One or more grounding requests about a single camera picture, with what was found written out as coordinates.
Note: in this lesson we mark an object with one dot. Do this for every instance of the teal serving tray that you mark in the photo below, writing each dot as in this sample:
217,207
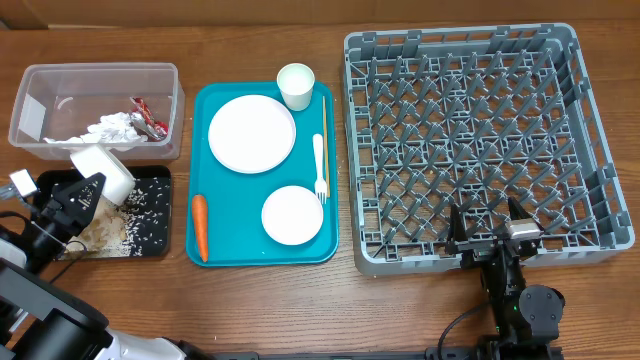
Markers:
235,232

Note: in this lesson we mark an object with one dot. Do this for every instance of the orange carrot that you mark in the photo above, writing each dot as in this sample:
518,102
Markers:
199,210

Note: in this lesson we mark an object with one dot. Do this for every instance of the white bowl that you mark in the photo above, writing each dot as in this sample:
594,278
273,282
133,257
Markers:
94,159

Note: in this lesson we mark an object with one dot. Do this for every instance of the clear plastic bin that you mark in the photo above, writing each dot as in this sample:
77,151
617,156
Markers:
56,104

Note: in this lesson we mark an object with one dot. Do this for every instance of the white plastic fork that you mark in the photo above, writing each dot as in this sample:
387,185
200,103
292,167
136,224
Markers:
320,185

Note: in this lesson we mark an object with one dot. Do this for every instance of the grey dishwasher rack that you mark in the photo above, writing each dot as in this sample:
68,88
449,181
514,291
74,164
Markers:
473,117

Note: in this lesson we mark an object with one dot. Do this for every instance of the peanuts and rice leftovers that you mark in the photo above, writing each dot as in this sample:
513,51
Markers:
112,230

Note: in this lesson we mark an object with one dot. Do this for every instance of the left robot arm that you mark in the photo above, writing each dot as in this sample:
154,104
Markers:
41,321

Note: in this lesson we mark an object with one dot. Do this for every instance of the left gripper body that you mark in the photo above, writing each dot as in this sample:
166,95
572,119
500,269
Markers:
49,235

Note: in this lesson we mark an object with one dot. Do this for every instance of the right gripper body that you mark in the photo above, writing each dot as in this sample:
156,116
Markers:
477,250

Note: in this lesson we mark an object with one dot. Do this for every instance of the wooden chopstick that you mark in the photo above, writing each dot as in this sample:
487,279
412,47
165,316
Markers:
325,147

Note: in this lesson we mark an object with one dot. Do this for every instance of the large white plate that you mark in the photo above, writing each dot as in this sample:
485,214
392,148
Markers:
252,134

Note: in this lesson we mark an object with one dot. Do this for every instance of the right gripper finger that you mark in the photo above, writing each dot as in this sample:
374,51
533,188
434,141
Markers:
517,211
456,231

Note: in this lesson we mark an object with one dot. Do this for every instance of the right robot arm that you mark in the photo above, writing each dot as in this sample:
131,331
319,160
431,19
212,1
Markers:
526,316

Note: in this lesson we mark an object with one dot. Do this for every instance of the white paper cup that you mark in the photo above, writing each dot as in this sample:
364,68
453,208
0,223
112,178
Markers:
296,82

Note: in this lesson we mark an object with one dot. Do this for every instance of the red snack wrapper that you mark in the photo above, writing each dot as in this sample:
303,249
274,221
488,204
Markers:
144,120

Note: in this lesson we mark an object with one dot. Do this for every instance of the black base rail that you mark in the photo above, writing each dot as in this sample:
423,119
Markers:
428,354

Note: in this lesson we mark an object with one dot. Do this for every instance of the black tray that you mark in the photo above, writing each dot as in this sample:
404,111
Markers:
155,210

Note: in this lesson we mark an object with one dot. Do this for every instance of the white napkin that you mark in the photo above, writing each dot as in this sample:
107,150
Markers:
112,128

